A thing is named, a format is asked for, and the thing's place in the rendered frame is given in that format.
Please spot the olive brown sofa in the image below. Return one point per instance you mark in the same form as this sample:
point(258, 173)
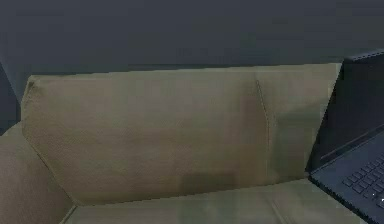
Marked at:
point(150, 133)

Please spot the black open laptop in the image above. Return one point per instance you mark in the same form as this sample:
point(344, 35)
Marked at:
point(356, 140)

